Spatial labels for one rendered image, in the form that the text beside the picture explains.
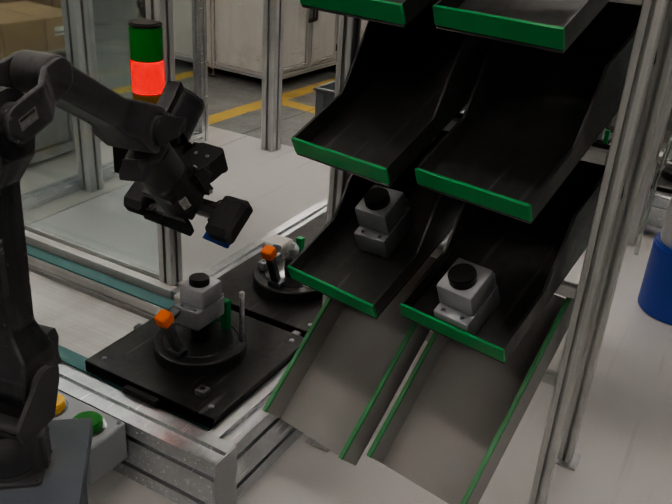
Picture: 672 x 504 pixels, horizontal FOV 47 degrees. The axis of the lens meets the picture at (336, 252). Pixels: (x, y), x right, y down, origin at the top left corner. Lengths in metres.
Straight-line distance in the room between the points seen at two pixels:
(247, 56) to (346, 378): 5.58
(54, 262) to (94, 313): 0.17
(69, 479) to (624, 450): 0.82
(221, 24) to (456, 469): 5.87
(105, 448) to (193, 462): 0.12
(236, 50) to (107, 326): 5.29
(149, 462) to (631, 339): 0.94
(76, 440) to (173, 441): 0.18
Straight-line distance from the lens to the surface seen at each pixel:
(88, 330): 1.36
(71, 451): 0.90
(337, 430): 0.98
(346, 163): 0.81
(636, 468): 1.27
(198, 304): 1.12
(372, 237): 0.90
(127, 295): 1.40
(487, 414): 0.94
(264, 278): 1.35
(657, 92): 0.99
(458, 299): 0.81
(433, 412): 0.96
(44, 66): 0.76
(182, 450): 1.03
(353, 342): 1.01
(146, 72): 1.22
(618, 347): 1.55
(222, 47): 6.63
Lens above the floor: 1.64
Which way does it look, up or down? 27 degrees down
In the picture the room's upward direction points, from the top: 4 degrees clockwise
